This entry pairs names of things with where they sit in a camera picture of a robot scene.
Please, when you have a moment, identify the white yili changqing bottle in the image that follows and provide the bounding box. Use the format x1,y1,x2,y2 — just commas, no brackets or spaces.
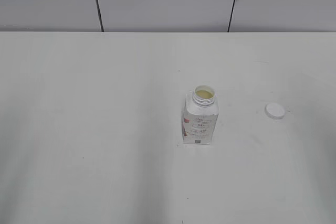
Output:
181,85,219,145

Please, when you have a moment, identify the white round bottle cap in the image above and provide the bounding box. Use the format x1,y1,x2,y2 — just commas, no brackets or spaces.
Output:
265,102,286,120

